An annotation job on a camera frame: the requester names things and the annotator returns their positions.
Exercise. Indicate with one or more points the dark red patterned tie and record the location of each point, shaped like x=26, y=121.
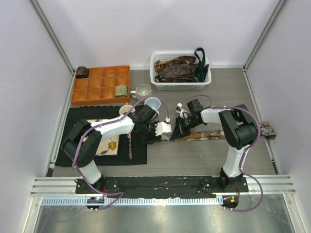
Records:
x=186, y=59

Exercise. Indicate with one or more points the aluminium frame rail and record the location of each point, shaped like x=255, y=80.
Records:
x=61, y=186

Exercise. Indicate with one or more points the orange ceramic mug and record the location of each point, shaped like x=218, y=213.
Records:
x=126, y=109

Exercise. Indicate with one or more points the dark rolled tie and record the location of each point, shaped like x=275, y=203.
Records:
x=82, y=72

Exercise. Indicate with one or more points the white slotted cable duct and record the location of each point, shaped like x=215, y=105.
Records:
x=92, y=201

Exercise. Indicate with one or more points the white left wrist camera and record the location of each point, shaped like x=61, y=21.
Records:
x=163, y=127

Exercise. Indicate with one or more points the orange wooden divided tray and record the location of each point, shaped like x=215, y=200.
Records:
x=99, y=87

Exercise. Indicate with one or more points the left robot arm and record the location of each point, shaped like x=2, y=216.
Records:
x=81, y=144

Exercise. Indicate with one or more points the multicolour patterned tie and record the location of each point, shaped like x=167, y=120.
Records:
x=158, y=66

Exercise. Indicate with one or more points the orange grey floral tie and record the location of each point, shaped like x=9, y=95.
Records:
x=265, y=130

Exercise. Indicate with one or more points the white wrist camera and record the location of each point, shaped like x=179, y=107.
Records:
x=182, y=112
x=163, y=127

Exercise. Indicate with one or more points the dark paisley tie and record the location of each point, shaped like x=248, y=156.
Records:
x=174, y=72

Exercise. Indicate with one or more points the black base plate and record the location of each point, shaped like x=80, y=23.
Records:
x=165, y=187

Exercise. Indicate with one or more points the grey ribbed ceramic mug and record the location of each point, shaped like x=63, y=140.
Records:
x=141, y=91

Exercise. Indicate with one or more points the white plastic basket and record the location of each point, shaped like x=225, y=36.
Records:
x=165, y=56

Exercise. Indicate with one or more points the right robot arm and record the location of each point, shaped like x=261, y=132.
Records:
x=240, y=129

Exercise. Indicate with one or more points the dark green tie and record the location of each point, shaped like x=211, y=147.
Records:
x=201, y=71

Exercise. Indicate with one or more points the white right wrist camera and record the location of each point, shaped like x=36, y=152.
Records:
x=182, y=112

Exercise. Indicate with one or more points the black scalloped placemat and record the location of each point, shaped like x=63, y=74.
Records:
x=139, y=150

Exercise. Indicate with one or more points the green floral rolled tie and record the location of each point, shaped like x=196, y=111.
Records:
x=121, y=91

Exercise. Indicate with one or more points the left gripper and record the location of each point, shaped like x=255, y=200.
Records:
x=152, y=138

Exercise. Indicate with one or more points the frosted blue footed cup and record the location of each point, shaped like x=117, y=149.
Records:
x=153, y=103

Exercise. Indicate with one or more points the square floral ceramic plate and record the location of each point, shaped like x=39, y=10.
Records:
x=108, y=147

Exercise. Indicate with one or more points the patterned handle knife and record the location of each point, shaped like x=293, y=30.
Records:
x=130, y=145

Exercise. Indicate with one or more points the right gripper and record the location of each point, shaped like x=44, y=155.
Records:
x=180, y=131

